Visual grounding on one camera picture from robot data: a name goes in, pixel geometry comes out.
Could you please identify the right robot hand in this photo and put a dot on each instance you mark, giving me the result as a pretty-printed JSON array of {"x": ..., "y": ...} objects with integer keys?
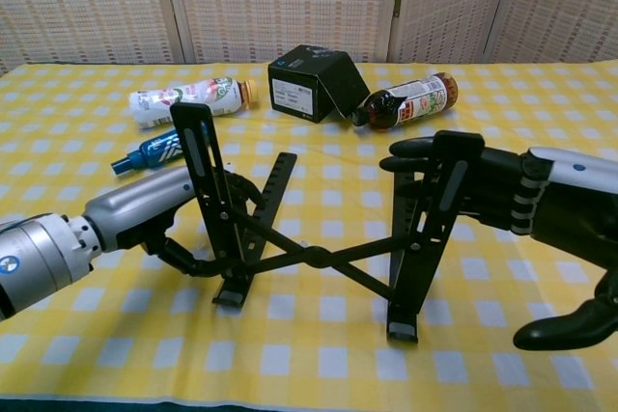
[{"x": 570, "y": 200}]

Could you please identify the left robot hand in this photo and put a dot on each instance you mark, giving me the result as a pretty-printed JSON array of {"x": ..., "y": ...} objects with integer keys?
[{"x": 140, "y": 204}]

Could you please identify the black folding laptop stand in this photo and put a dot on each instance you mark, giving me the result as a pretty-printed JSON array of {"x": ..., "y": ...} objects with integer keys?
[{"x": 314, "y": 254}]

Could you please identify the blue spray bottle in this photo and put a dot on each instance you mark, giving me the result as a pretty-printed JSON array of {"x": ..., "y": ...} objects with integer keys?
[{"x": 154, "y": 149}]

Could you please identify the white yogurt drink bottle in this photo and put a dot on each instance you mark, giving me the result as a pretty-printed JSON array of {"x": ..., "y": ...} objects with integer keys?
[{"x": 154, "y": 103}]

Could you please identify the yellow checkered tablecloth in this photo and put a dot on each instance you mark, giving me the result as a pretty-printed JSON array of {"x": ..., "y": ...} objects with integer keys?
[{"x": 145, "y": 359}]

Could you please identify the brown tea bottle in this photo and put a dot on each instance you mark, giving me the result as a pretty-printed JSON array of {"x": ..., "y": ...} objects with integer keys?
[{"x": 386, "y": 108}]

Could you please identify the black cardboard box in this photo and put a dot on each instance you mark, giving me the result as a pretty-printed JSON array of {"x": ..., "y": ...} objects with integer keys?
[{"x": 333, "y": 79}]

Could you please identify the brass screen hinge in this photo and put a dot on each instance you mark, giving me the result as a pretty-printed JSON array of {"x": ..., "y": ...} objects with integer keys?
[{"x": 398, "y": 4}]

